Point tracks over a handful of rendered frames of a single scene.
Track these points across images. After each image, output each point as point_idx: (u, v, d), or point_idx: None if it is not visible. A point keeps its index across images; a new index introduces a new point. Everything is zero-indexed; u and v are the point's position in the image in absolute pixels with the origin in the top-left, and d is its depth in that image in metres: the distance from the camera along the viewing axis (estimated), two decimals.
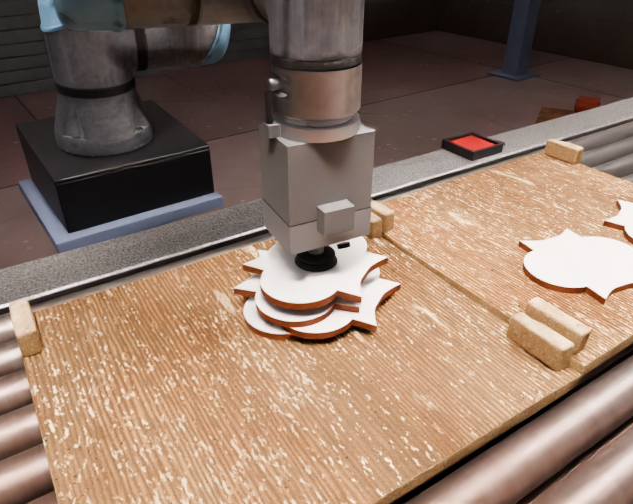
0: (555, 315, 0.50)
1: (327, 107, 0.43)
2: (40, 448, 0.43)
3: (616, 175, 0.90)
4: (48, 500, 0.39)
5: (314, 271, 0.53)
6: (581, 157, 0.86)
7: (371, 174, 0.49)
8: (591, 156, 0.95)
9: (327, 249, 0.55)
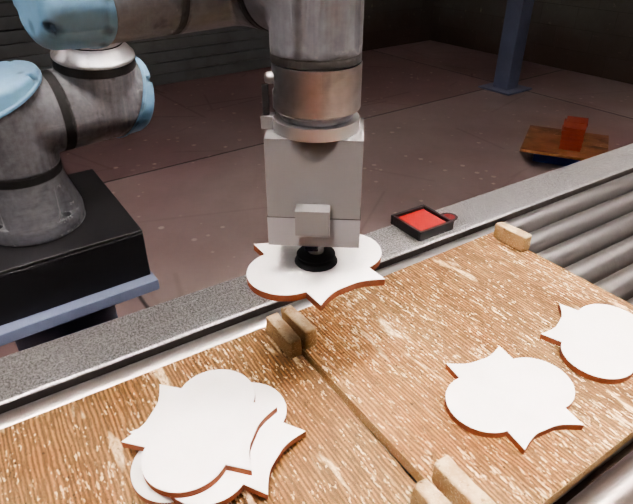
0: (460, 485, 0.46)
1: (302, 107, 0.43)
2: None
3: (568, 259, 0.86)
4: None
5: (303, 269, 0.53)
6: (530, 244, 0.83)
7: (359, 185, 0.47)
8: (544, 236, 0.91)
9: (327, 252, 0.54)
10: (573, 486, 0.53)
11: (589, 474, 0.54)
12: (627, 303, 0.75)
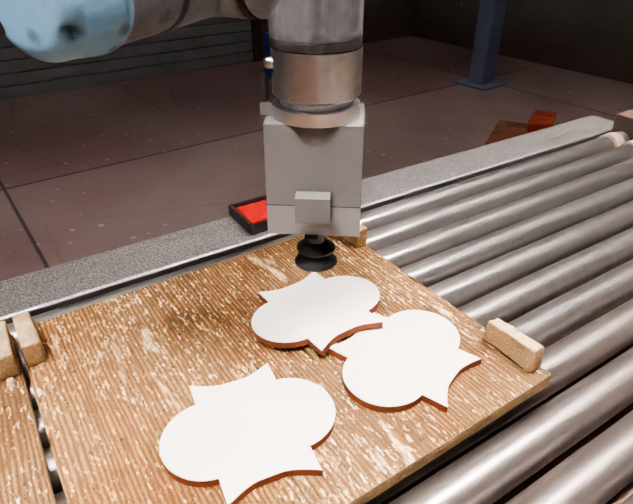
0: None
1: (301, 91, 0.42)
2: None
3: (419, 257, 0.74)
4: None
5: (303, 269, 0.53)
6: (366, 239, 0.70)
7: (360, 172, 0.46)
8: (400, 230, 0.78)
9: (327, 252, 0.54)
10: None
11: None
12: (463, 308, 0.62)
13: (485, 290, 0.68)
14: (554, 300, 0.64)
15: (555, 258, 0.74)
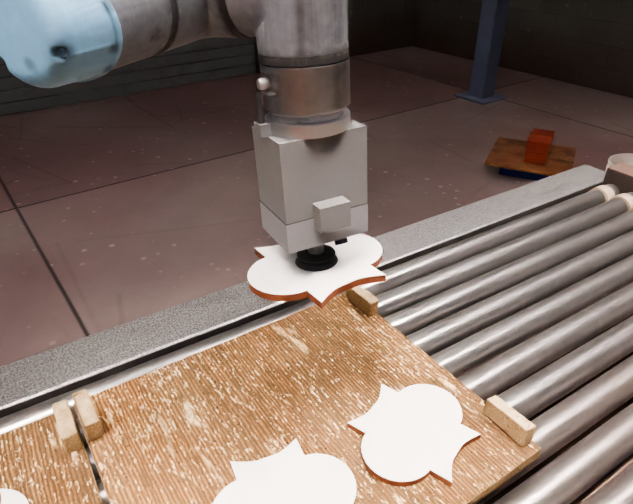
0: None
1: (316, 103, 0.43)
2: None
3: (424, 322, 0.82)
4: None
5: (314, 271, 0.53)
6: (377, 309, 0.78)
7: (365, 169, 0.49)
8: (407, 294, 0.86)
9: (327, 249, 0.55)
10: None
11: None
12: (464, 377, 0.70)
13: (484, 356, 0.76)
14: (545, 369, 0.72)
15: (547, 323, 0.82)
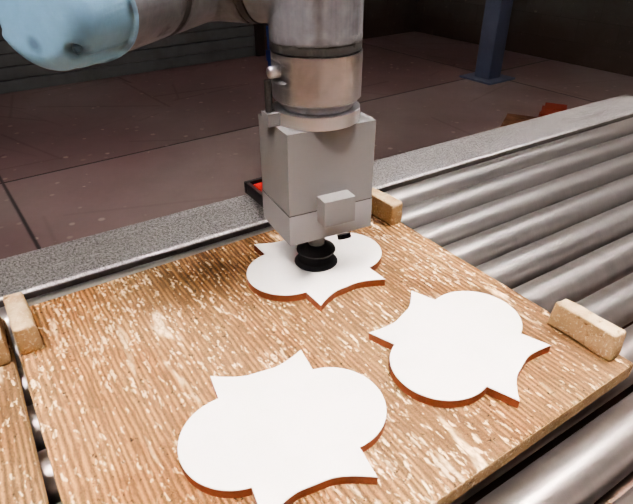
0: None
1: (327, 95, 0.42)
2: None
3: (458, 237, 0.66)
4: None
5: (314, 271, 0.53)
6: (401, 215, 0.63)
7: (372, 164, 0.48)
8: (434, 208, 0.71)
9: (327, 249, 0.55)
10: None
11: None
12: (516, 290, 0.55)
13: (536, 271, 0.60)
14: (618, 282, 0.56)
15: (609, 238, 0.67)
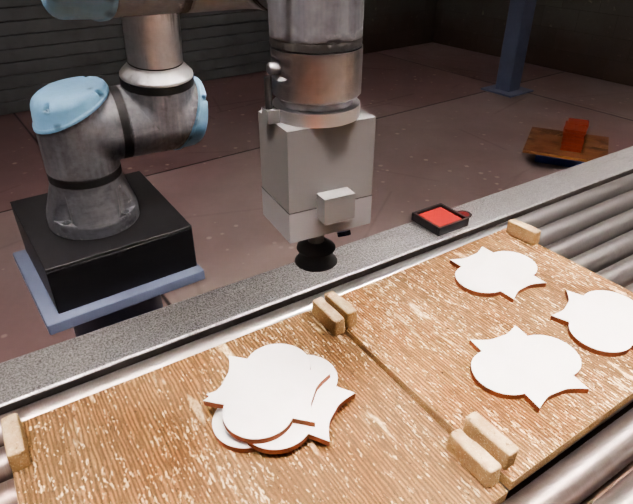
0: (488, 433, 0.56)
1: (327, 91, 0.42)
2: None
3: (572, 253, 0.96)
4: None
5: (314, 271, 0.53)
6: (539, 239, 0.92)
7: (372, 161, 0.48)
8: (551, 232, 1.01)
9: (327, 249, 0.55)
10: (578, 440, 0.63)
11: (591, 430, 0.64)
12: (626, 289, 0.85)
13: None
14: None
15: None
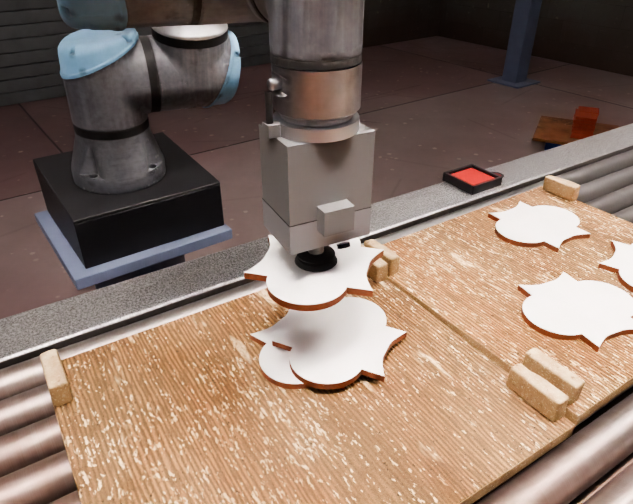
0: (551, 367, 0.53)
1: (327, 107, 0.43)
2: (75, 498, 0.46)
3: (611, 210, 0.94)
4: None
5: (314, 271, 0.53)
6: (578, 194, 0.90)
7: (371, 174, 0.49)
8: (587, 191, 0.98)
9: (327, 249, 0.55)
10: None
11: None
12: None
13: None
14: None
15: None
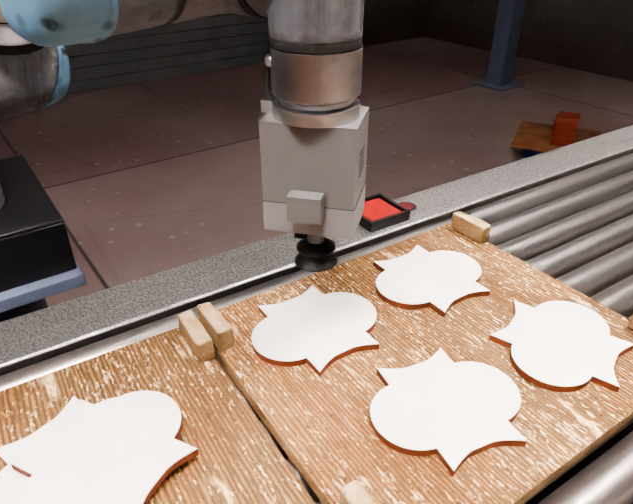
0: None
1: (294, 90, 0.43)
2: None
3: (532, 253, 0.79)
4: None
5: (300, 268, 0.54)
6: (489, 235, 0.75)
7: (353, 175, 0.46)
8: (509, 227, 0.83)
9: (326, 253, 0.54)
10: None
11: (531, 497, 0.47)
12: (593, 299, 0.67)
13: (604, 283, 0.72)
14: None
15: None
